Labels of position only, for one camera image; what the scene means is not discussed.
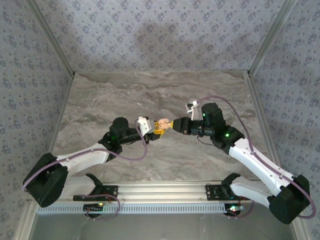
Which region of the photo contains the peach earbud charging case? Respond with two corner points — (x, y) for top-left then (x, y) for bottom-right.
(157, 117), (172, 130)

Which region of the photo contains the black controller board green light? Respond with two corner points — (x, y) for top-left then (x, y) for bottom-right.
(226, 204), (245, 218)
(83, 203), (105, 219)

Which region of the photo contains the grey metal panel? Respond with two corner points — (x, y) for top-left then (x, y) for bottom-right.
(29, 213), (300, 240)

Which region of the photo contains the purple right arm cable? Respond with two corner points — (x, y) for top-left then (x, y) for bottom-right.
(194, 95), (316, 221)

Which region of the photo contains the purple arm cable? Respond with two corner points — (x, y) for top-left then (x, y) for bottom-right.
(22, 117), (148, 221)
(194, 95), (316, 221)

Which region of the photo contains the thin black wire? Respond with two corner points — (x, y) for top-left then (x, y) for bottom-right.
(196, 134), (215, 150)

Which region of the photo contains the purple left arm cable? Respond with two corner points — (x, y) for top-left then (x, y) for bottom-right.
(22, 117), (148, 221)

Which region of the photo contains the aluminium table edge rail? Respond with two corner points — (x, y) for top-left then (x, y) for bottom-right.
(47, 71), (76, 156)
(245, 71), (288, 176)

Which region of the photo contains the long aluminium mounting rail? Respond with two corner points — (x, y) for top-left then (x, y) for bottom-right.
(72, 181), (253, 204)

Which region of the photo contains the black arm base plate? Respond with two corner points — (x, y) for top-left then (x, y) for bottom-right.
(73, 184), (119, 202)
(204, 183), (252, 201)

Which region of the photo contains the white slotted cable duct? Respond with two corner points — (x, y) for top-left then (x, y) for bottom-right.
(37, 202), (245, 215)

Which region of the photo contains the aluminium frame post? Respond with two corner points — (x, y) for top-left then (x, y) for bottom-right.
(248, 0), (300, 76)
(26, 0), (76, 76)

